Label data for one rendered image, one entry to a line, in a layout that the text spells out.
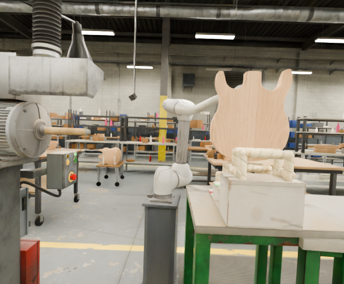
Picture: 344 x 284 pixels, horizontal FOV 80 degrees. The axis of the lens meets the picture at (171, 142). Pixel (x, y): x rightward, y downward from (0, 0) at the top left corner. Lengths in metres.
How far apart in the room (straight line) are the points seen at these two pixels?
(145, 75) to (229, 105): 11.58
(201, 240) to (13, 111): 0.90
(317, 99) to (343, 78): 1.81
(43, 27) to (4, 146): 0.50
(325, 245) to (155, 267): 1.28
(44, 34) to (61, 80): 0.20
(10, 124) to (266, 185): 1.00
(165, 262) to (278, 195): 1.23
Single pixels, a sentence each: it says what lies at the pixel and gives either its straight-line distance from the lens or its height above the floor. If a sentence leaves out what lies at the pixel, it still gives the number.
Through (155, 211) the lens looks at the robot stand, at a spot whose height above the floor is 0.64.
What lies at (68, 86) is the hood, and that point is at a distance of 0.89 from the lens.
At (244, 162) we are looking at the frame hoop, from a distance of 0.79.
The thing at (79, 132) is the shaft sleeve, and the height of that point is 1.25.
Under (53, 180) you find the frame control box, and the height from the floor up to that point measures 0.97.
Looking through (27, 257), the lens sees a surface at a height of 0.57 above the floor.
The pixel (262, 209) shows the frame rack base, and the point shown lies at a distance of 0.84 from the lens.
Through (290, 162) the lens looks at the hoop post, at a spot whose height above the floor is 1.17.
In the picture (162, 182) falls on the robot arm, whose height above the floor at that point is 0.86.
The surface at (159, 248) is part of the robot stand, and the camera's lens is 1.81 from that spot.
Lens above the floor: 1.27
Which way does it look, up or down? 3 degrees down
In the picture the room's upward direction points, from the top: 2 degrees clockwise
